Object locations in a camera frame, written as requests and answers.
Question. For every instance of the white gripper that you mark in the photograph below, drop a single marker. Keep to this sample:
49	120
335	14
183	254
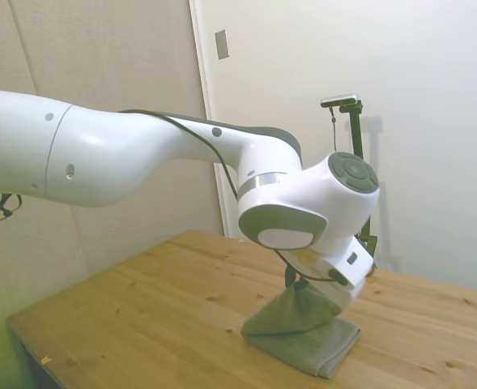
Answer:
341	296

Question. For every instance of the grey towel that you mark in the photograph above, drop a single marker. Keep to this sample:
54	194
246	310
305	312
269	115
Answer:
299	324

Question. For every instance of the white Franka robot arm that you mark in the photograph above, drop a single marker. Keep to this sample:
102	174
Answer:
141	150

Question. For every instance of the small orange tape scrap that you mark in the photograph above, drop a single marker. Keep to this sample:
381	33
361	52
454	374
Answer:
45	359

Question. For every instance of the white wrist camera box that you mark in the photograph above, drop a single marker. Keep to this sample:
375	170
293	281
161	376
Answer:
343	263

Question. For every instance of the dark green camera stand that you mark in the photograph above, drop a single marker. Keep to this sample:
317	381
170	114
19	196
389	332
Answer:
355	129

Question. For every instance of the silver exterior camera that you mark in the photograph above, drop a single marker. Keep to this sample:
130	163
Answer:
339	99

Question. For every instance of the white door frame trim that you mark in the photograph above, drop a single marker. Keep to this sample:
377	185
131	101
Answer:
205	81

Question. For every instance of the grey wall switch plate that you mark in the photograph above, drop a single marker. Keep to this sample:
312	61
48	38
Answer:
222	44

